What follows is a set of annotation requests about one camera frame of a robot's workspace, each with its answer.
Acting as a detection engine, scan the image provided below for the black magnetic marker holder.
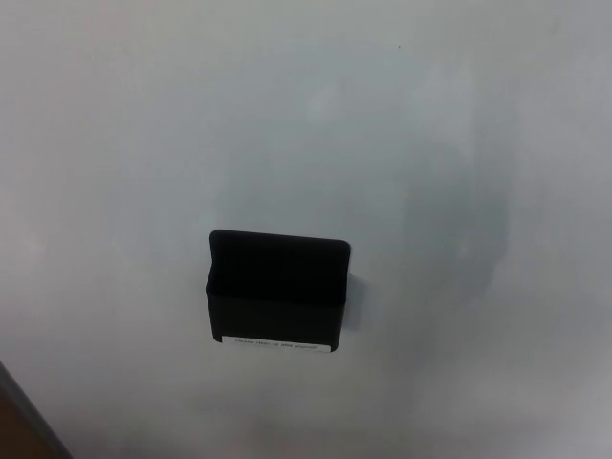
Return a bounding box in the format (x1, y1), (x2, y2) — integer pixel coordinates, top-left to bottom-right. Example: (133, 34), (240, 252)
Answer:
(204, 229), (353, 356)

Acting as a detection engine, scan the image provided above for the white whiteboard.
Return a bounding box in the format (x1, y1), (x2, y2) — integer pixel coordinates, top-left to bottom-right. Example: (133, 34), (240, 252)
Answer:
(0, 0), (612, 459)

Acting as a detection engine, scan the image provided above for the grey metal whiteboard frame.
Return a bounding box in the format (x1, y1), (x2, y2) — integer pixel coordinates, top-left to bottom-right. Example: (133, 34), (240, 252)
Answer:
(0, 357), (74, 459)

